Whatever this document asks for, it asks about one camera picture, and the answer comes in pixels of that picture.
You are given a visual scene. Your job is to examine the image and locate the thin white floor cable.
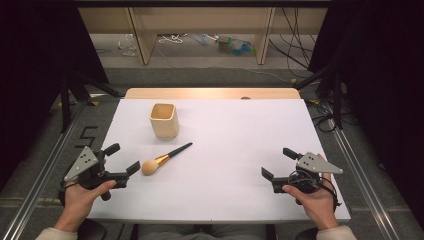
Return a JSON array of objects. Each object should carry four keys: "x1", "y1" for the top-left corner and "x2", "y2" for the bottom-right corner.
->
[{"x1": 246, "y1": 67, "x2": 292, "y2": 84}]

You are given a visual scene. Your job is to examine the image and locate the black floor cables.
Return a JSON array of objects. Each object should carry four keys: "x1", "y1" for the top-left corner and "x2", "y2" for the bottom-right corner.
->
[{"x1": 306, "y1": 98, "x2": 358, "y2": 134}]

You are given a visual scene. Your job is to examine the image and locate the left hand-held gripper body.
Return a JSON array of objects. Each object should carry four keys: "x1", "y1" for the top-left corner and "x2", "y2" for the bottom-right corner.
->
[{"x1": 63, "y1": 145, "x2": 131, "y2": 202}]

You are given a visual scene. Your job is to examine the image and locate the black curtain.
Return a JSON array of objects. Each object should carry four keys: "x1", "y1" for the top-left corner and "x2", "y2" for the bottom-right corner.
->
[
  {"x1": 0, "y1": 0, "x2": 110, "y2": 189},
  {"x1": 308, "y1": 0, "x2": 424, "y2": 231}
]

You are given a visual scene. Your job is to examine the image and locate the colourful plastic bag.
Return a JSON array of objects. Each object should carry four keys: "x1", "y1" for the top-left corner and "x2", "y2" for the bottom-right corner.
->
[{"x1": 216, "y1": 34, "x2": 257, "y2": 57}]

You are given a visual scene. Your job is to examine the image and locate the black-handled makeup brush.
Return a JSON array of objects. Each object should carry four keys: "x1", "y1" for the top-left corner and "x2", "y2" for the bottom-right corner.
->
[{"x1": 141, "y1": 142, "x2": 194, "y2": 177}]

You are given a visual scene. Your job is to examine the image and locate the person's right hand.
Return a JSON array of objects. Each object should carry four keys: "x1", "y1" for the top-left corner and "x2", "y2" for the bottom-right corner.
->
[{"x1": 281, "y1": 172, "x2": 342, "y2": 232}]

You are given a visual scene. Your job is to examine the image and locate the clear plastic wrapper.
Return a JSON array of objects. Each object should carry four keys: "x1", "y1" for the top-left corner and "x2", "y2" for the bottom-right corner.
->
[{"x1": 117, "y1": 33, "x2": 138, "y2": 58}]

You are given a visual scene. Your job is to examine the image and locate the person's left hand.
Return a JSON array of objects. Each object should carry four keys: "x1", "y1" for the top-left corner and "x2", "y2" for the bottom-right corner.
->
[{"x1": 54, "y1": 179, "x2": 118, "y2": 233}]

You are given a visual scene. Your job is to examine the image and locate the black right gripper strap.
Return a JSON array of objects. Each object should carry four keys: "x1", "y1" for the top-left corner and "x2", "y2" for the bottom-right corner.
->
[{"x1": 319, "y1": 176, "x2": 342, "y2": 213}]

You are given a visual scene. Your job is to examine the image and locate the person's legs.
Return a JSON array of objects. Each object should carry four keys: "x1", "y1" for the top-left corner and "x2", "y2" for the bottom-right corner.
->
[{"x1": 138, "y1": 223, "x2": 268, "y2": 240}]

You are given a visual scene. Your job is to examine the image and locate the black gripper strap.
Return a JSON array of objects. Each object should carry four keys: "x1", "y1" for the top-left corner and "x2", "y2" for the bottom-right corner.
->
[
  {"x1": 58, "y1": 179, "x2": 81, "y2": 208},
  {"x1": 319, "y1": 176, "x2": 342, "y2": 213}
]

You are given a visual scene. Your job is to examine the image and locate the black metal stand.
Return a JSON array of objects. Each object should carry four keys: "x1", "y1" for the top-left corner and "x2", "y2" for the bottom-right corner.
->
[
  {"x1": 293, "y1": 64, "x2": 345, "y2": 130},
  {"x1": 59, "y1": 68, "x2": 122, "y2": 134}
]

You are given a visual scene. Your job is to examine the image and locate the light wooden shelf unit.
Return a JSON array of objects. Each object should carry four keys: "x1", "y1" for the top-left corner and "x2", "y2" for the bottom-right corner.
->
[{"x1": 78, "y1": 6, "x2": 329, "y2": 66}]

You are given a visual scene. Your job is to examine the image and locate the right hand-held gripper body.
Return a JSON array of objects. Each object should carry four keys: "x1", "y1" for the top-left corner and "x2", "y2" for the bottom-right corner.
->
[{"x1": 271, "y1": 151, "x2": 344, "y2": 206}]

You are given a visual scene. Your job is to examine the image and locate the white cord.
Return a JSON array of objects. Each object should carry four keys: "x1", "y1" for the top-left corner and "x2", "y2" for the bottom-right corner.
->
[{"x1": 157, "y1": 33, "x2": 188, "y2": 45}]

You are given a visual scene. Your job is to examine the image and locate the hanging black cables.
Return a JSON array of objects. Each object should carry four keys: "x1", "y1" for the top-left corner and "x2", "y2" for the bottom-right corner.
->
[{"x1": 268, "y1": 7, "x2": 318, "y2": 80}]

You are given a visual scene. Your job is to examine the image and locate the black left gripper strap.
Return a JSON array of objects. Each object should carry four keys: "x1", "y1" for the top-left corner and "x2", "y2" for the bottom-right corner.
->
[{"x1": 58, "y1": 179, "x2": 81, "y2": 208}]

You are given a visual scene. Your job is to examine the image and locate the beige square wooden cup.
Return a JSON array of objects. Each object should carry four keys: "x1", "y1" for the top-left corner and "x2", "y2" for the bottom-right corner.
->
[{"x1": 148, "y1": 102, "x2": 180, "y2": 140}]

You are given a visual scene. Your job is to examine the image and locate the aluminium floor rail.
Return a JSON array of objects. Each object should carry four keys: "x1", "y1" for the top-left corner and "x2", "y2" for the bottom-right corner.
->
[
  {"x1": 1, "y1": 101, "x2": 89, "y2": 240},
  {"x1": 328, "y1": 116, "x2": 401, "y2": 240}
]

